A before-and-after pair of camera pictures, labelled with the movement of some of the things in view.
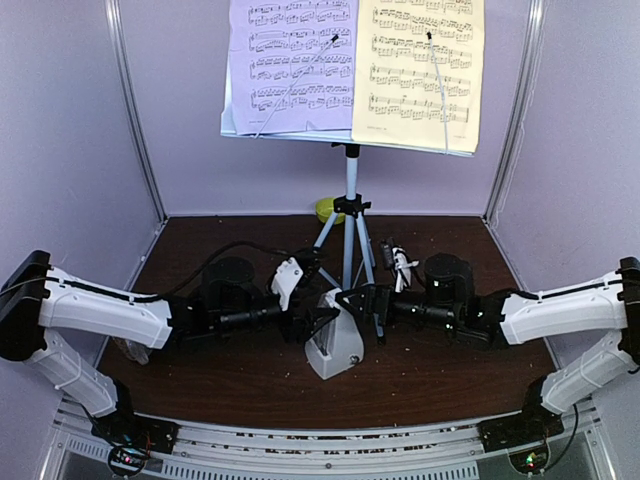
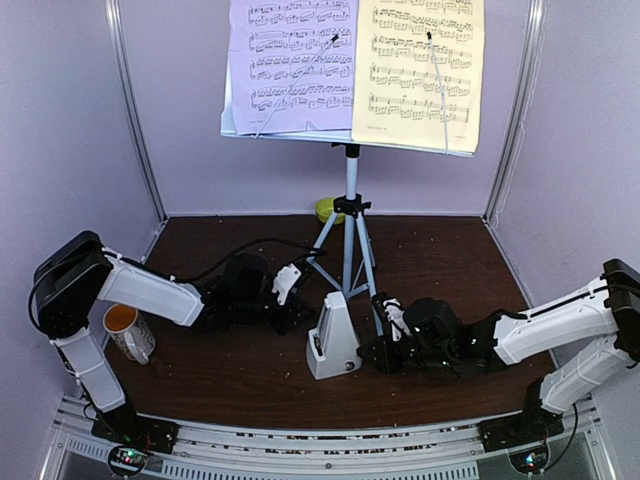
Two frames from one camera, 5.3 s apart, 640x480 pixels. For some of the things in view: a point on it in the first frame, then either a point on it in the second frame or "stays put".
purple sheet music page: (293, 65) stays put
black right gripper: (369, 296) → (386, 361)
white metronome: (338, 344) stays put
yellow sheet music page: (418, 74) stays put
